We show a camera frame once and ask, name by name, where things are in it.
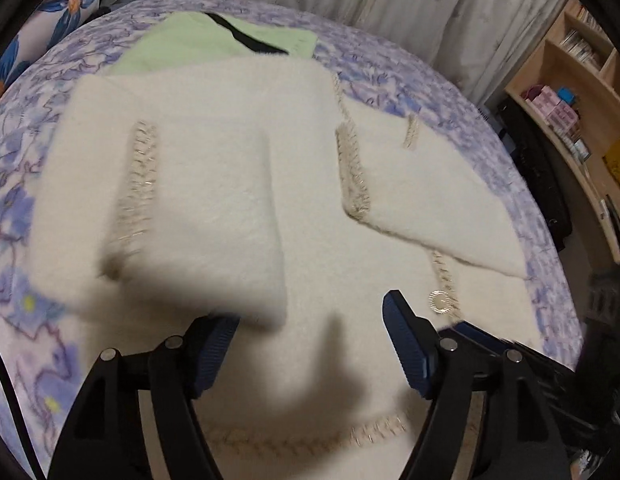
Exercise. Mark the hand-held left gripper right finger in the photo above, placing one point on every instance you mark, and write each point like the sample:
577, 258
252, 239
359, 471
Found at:
405, 340

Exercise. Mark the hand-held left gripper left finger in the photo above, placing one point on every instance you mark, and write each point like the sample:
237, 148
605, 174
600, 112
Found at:
212, 355

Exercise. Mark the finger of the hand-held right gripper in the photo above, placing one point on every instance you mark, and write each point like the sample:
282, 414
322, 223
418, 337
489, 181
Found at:
477, 335

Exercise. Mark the white fuzzy cardigan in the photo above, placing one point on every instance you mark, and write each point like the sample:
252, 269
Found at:
215, 185

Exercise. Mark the black bag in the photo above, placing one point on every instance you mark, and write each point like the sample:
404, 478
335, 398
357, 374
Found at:
532, 170

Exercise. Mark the pink storage boxes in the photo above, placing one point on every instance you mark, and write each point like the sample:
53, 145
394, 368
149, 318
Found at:
557, 110

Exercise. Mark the small blue box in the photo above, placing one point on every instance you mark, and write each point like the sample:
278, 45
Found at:
566, 96

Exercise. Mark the wooden shelf unit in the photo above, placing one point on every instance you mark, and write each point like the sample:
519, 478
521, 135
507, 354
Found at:
555, 65

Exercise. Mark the purple cat print blanket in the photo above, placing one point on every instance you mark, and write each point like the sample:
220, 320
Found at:
415, 75

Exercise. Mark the row of books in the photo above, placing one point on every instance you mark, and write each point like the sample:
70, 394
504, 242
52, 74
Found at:
580, 50

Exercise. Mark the light green garment black trim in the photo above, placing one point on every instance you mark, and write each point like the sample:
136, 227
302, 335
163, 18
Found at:
180, 45

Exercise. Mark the pale patterned curtain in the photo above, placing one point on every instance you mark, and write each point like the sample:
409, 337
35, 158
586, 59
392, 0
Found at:
390, 0

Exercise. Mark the blue floral quilt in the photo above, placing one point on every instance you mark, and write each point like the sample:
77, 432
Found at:
55, 20

